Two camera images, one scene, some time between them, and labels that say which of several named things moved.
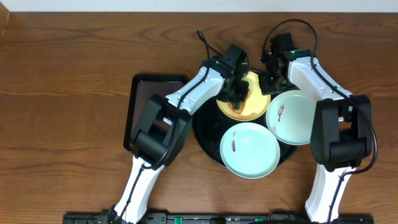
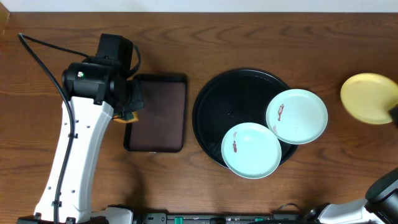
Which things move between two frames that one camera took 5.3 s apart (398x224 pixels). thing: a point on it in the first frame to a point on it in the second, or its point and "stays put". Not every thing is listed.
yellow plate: x=257 y=104 to x=369 y=97
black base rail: x=230 y=218 stays put
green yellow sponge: x=238 y=106 to x=119 y=118
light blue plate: x=249 y=150 stays put
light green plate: x=290 y=116 stays put
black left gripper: x=237 y=94 to x=135 y=99
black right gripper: x=267 y=89 to x=395 y=111
